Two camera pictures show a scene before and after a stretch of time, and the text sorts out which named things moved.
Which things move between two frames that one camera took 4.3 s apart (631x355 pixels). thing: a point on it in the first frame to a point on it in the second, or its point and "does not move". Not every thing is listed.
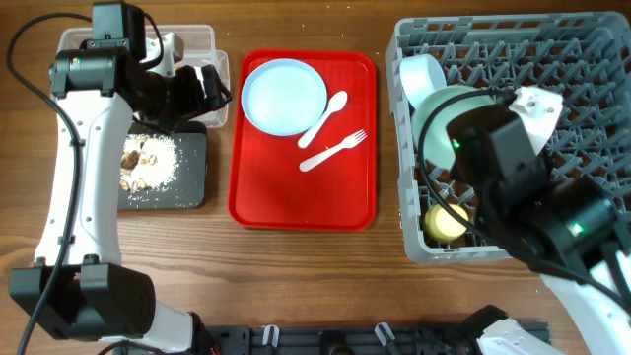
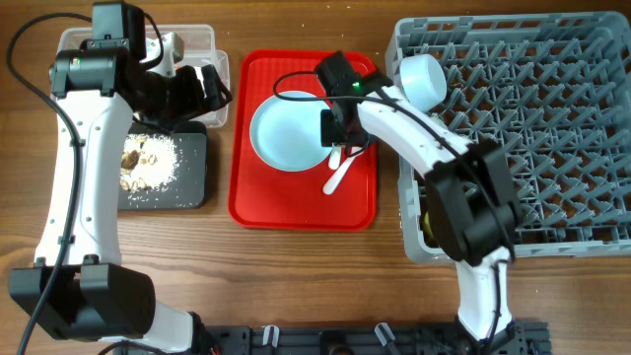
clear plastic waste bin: (199, 49) does not move
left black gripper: (195, 103) does not move
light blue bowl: (420, 74) does not move
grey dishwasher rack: (584, 58) does not move
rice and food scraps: (148, 163) does not move
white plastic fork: (350, 141) to (340, 170)
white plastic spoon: (335, 104) to (334, 157)
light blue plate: (284, 97) to (286, 134)
